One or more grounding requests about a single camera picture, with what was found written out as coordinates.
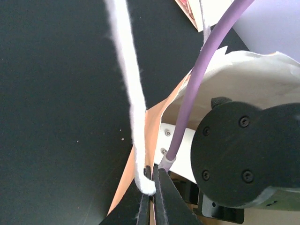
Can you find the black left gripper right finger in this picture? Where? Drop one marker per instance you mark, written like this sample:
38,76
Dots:
169,207

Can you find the printed paper bag orange handles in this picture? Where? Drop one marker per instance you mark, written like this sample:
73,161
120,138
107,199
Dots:
213,11

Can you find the brown paper takeout bag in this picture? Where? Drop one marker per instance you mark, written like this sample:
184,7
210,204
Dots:
260,80

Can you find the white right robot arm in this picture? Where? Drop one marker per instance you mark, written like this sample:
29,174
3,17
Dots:
243,156

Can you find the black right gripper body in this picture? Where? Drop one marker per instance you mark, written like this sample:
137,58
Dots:
206,210

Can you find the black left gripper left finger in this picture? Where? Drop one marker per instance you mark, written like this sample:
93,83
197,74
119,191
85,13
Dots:
133,209

